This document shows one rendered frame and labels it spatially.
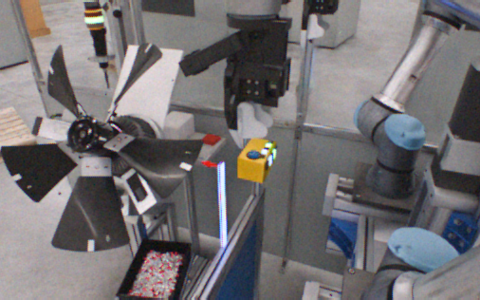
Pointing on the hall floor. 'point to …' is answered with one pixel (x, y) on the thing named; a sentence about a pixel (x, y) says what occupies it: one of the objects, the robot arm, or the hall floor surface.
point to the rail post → (259, 253)
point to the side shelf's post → (192, 214)
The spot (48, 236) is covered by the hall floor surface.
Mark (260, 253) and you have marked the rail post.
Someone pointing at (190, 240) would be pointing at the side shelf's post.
